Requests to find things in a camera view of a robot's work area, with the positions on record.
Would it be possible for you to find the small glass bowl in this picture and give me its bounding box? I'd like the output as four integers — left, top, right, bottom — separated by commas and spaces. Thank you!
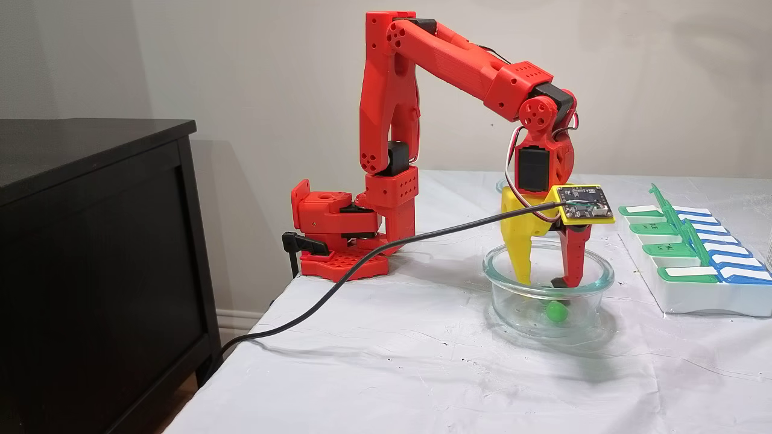
496, 177, 589, 237

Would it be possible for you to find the camera circuit board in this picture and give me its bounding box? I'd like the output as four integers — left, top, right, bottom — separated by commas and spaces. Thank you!
552, 184, 616, 227

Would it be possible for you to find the black camera cable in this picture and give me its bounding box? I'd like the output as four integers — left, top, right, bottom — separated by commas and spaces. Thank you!
199, 202, 562, 386

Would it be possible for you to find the white tablecloth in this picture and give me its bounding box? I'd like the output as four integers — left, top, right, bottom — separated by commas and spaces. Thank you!
163, 170, 772, 434

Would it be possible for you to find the weekly pill organizer box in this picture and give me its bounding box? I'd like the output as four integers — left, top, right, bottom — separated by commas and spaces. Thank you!
618, 184, 772, 317

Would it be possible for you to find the white baseboard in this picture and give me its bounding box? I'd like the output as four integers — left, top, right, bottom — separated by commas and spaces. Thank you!
216, 309, 269, 356

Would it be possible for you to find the black table clamp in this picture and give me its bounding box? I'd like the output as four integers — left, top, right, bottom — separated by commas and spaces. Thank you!
282, 232, 331, 278

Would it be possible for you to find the black wooden cabinet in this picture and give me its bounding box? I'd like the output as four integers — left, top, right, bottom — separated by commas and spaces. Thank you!
0, 119, 223, 434

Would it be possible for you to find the large glass bowl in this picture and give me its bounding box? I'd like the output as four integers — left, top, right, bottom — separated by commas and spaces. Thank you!
482, 241, 616, 338

